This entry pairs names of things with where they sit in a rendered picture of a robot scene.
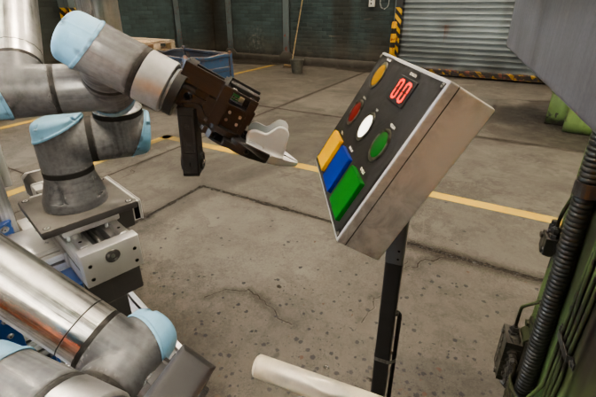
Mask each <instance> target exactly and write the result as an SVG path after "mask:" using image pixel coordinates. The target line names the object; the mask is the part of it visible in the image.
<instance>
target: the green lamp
mask: <svg viewBox="0 0 596 397"><path fill-rule="evenodd" d="M387 139H388V133H387V132H383V133H381V134H380V135H379V136H378V137H377V138H376V140H375V141H374V143H373V145H372V148H371V151H370V155H371V157H375V156H377V155H378V154H379V153H380V152H381V151H382V149H383V148H384V146H385V144H386V142H387Z"/></svg>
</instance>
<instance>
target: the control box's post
mask: <svg viewBox="0 0 596 397"><path fill-rule="evenodd" d="M409 224H410V221H408V223H407V224H406V225H405V226H404V228H403V229H402V231H401V232H400V233H399V234H398V236H397V237H396V239H395V240H394V241H393V242H392V244H391V245H390V246H389V248H388V249H387V250H386V253H385V267H384V275H383V283H382V291H381V299H380V314H379V321H378V330H377V338H376V346H375V354H374V356H375V357H378V358H381V359H383V360H386V361H390V356H391V349H392V343H393V336H394V329H395V323H396V309H397V304H398V297H399V291H400V284H401V278H402V271H403V265H404V256H405V250H406V244H407V237H408V230H409ZM388 369H389V364H386V363H383V362H377V361H375V360H374V362H373V370H372V384H371V393H376V394H378V395H380V396H383V397H385V394H386V388H387V382H388Z"/></svg>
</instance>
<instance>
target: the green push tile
mask: <svg viewBox="0 0 596 397"><path fill-rule="evenodd" d="M364 186H365V183H364V181H363V179H362V177H361V175H360V174H359V172H358V170H357V167H355V166H353V165H352V166H351V167H350V168H349V170H348V172H347V173H346V175H345V176H344V177H343V178H342V180H341V182H340V183H339V184H338V186H337V187H336V189H335V190H334V192H333V194H332V195H331V197H330V198H329V199H330V203H331V206H332V209H333V215H334V219H335V220H336V221H338V222H339V221H340V219H341V218H342V216H343V215H344V214H345V213H346V211H347V210H348V208H349V207H350V205H351V204H352V202H353V201H354V199H355V198H356V197H357V195H358V193H359V192H360V191H361V190H362V189H363V187H364Z"/></svg>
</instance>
